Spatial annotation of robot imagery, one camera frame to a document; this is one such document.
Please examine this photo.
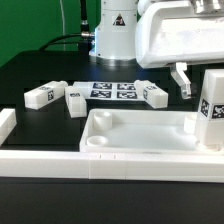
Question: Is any white desk top tray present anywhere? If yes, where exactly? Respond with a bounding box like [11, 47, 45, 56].
[79, 109, 224, 155]

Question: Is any white front fence bar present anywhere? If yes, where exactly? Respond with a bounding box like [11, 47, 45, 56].
[0, 150, 224, 183]

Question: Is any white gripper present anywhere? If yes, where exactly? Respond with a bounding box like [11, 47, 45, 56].
[135, 0, 224, 99]

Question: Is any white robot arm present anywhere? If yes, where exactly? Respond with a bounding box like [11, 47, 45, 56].
[89, 0, 224, 99]

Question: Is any white left fence block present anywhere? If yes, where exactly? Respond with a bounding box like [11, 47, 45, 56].
[0, 108, 17, 146]

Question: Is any black cable with connector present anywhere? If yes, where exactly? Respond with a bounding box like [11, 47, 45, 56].
[38, 0, 97, 52]

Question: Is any marker tag sheet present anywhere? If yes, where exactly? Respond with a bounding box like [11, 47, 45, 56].
[73, 81, 138, 101]

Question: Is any white thin cable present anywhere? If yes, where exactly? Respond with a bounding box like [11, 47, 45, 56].
[59, 0, 67, 52]

